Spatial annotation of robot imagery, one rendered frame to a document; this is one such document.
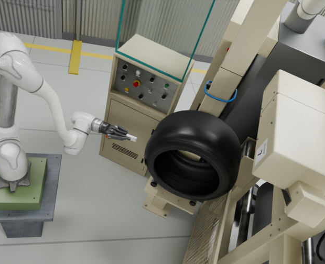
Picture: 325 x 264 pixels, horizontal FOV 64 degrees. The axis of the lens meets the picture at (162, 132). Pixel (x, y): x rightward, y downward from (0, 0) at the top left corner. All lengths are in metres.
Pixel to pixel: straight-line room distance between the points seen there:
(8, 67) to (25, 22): 3.23
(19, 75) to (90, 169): 1.67
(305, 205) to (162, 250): 1.76
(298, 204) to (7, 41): 1.35
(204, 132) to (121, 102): 1.05
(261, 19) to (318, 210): 0.85
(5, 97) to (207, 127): 1.07
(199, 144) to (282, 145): 0.47
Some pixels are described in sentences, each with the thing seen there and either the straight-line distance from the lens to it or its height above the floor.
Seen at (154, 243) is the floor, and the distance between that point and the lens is 2.55.
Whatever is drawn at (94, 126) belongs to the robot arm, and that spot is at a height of 1.11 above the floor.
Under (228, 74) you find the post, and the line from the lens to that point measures 1.50.
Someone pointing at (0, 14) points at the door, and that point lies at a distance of 4.55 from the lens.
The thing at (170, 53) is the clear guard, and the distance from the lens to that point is 1.86.
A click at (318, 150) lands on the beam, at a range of 1.09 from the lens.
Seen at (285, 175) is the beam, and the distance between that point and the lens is 1.02.
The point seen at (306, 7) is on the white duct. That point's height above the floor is 1.96.
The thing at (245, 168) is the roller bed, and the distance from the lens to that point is 1.83.
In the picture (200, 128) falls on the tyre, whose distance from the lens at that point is 1.37.
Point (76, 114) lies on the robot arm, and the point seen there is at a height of 1.11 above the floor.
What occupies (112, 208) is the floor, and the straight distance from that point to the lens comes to 2.61.
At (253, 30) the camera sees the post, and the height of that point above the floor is 1.89.
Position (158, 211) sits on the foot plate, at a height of 0.01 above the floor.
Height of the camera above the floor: 2.35
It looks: 46 degrees down
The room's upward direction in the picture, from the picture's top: 22 degrees clockwise
